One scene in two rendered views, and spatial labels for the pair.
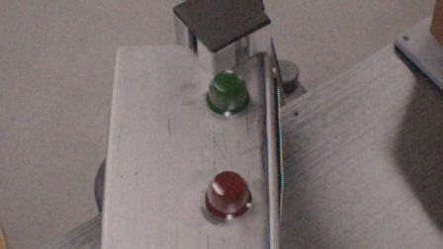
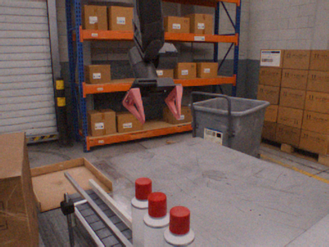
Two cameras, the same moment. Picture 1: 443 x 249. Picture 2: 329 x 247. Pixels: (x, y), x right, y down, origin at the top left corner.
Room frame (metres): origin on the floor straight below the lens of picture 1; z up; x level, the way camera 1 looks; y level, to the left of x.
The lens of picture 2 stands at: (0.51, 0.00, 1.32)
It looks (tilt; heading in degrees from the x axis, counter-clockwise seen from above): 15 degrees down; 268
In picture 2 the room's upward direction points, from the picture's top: straight up
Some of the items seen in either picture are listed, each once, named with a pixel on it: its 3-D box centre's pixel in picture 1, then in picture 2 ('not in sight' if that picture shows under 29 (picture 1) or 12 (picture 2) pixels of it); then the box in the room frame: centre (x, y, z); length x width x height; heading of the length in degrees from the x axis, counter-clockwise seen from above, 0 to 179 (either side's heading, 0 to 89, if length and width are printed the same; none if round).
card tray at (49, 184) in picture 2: not in sight; (65, 180); (0.84, -0.96, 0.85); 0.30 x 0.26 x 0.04; 123
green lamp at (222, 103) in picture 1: (227, 91); not in sight; (0.34, -0.01, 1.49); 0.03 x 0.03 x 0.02
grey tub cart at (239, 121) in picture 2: not in sight; (227, 132); (-0.35, -2.83, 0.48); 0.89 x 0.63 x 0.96; 46
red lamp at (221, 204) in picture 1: (227, 192); not in sight; (0.27, 0.00, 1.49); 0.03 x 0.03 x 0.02
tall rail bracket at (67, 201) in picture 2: not in sight; (77, 219); (0.70, -0.61, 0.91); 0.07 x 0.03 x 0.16; 33
